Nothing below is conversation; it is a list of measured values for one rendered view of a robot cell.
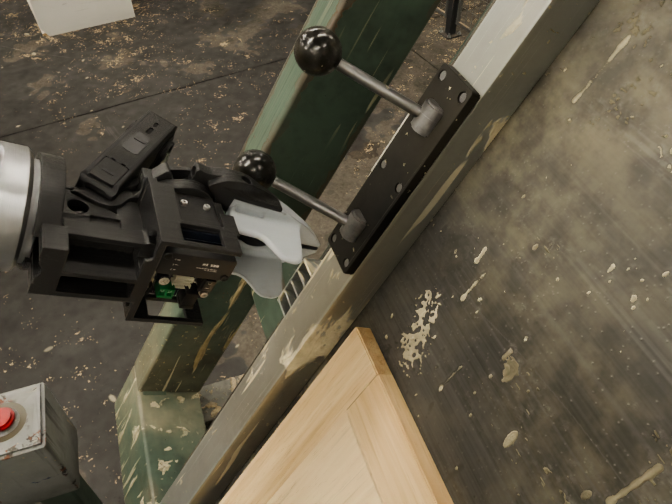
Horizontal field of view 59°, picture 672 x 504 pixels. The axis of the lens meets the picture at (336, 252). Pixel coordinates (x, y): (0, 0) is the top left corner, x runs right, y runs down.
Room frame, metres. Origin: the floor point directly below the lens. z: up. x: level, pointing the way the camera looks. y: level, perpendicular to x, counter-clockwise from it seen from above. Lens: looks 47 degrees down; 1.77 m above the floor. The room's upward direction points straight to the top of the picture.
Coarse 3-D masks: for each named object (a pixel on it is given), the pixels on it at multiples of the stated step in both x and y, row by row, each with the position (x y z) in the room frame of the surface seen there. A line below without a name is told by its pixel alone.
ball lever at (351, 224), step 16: (240, 160) 0.40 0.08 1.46; (256, 160) 0.40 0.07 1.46; (272, 160) 0.41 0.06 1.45; (256, 176) 0.39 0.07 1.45; (272, 176) 0.40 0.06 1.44; (288, 192) 0.40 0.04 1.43; (304, 192) 0.40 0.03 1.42; (320, 208) 0.39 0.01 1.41; (352, 224) 0.38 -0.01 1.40; (352, 240) 0.37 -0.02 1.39
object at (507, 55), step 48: (528, 0) 0.42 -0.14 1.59; (576, 0) 0.41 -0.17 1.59; (480, 48) 0.43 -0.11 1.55; (528, 48) 0.40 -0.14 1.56; (480, 96) 0.39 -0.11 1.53; (480, 144) 0.40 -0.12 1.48; (432, 192) 0.38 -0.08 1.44; (384, 240) 0.37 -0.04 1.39; (336, 288) 0.36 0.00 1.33; (288, 336) 0.36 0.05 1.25; (336, 336) 0.35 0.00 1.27; (240, 384) 0.36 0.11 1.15; (288, 384) 0.33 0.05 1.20; (240, 432) 0.31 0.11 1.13; (192, 480) 0.31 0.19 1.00
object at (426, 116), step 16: (304, 32) 0.43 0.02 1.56; (320, 32) 0.42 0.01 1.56; (304, 48) 0.42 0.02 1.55; (320, 48) 0.41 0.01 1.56; (336, 48) 0.42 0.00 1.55; (304, 64) 0.41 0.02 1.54; (320, 64) 0.41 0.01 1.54; (336, 64) 0.42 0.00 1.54; (368, 80) 0.42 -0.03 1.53; (384, 96) 0.41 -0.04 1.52; (400, 96) 0.41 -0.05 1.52; (416, 112) 0.40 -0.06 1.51; (432, 112) 0.40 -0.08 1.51; (416, 128) 0.40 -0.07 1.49; (432, 128) 0.40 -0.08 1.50
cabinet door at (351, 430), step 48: (336, 384) 0.30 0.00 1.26; (384, 384) 0.27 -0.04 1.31; (288, 432) 0.29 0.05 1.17; (336, 432) 0.26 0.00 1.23; (384, 432) 0.24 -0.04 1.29; (240, 480) 0.28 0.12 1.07; (288, 480) 0.25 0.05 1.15; (336, 480) 0.23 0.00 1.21; (384, 480) 0.20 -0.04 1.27; (432, 480) 0.19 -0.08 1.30
